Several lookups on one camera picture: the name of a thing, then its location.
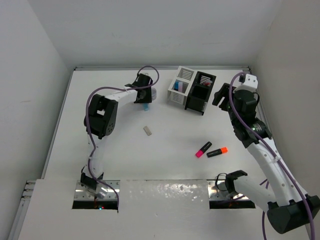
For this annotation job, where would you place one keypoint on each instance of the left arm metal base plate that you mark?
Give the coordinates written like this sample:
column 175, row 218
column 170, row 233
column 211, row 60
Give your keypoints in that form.
column 103, row 192

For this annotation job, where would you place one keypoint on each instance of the pink and black highlighter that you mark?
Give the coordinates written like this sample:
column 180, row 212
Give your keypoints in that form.
column 203, row 149

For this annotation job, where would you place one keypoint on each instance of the pastel pink highlighter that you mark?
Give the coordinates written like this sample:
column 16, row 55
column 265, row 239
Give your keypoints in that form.
column 180, row 89

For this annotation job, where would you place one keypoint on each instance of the orange and black highlighter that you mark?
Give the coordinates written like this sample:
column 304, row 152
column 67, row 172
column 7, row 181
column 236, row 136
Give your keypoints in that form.
column 217, row 152

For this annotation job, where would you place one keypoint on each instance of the pastel blue highlighter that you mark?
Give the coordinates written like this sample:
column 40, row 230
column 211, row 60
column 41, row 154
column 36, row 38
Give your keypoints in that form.
column 146, row 106

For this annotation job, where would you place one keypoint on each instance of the black slotted organizer container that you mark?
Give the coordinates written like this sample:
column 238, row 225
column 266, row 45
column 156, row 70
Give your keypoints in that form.
column 199, row 94

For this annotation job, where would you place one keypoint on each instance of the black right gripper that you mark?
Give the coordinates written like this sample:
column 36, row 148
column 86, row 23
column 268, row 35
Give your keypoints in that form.
column 223, row 92

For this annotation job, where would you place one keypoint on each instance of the white front panel board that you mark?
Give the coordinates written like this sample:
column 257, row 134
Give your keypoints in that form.
column 148, row 210

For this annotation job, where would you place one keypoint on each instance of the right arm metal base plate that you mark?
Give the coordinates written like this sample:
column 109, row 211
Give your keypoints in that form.
column 217, row 192

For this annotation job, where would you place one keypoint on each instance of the clear jar of paperclips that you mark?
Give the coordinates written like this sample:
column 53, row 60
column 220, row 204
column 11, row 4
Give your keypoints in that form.
column 153, row 93

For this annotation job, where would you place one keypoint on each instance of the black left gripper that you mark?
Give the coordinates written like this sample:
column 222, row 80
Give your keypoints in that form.
column 146, row 99

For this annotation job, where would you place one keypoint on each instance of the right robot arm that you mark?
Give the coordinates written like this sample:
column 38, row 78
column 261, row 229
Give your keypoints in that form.
column 287, row 205

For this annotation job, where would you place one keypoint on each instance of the white eraser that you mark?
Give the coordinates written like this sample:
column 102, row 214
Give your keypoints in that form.
column 147, row 130

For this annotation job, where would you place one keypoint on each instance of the blue and black highlighter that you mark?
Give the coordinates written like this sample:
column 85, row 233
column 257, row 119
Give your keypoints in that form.
column 176, row 86

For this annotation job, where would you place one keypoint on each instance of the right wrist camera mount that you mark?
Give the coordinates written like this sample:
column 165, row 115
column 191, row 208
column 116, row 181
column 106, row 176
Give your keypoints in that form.
column 248, row 82

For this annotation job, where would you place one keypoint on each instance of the white slotted organizer container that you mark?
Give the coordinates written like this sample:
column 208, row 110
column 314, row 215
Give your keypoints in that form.
column 185, row 75

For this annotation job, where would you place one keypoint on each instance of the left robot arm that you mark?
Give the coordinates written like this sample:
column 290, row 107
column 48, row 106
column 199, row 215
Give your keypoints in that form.
column 100, row 120

